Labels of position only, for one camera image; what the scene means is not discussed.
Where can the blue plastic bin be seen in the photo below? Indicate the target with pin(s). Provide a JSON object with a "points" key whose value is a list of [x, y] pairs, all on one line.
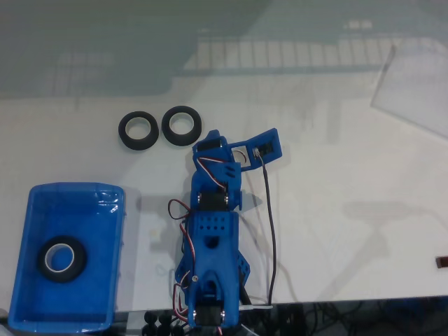
{"points": [[98, 224]]}

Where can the large black tape roll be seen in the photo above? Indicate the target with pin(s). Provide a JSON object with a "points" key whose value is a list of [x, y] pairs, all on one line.
{"points": [[79, 266]]}

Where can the clear acrylic sheet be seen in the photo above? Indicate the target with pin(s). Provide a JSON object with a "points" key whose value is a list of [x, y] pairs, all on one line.
{"points": [[413, 91]]}

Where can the small brown object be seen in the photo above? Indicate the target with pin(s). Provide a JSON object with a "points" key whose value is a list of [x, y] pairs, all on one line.
{"points": [[441, 262]]}

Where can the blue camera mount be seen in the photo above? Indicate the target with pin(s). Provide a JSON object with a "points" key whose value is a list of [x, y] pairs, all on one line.
{"points": [[271, 147]]}

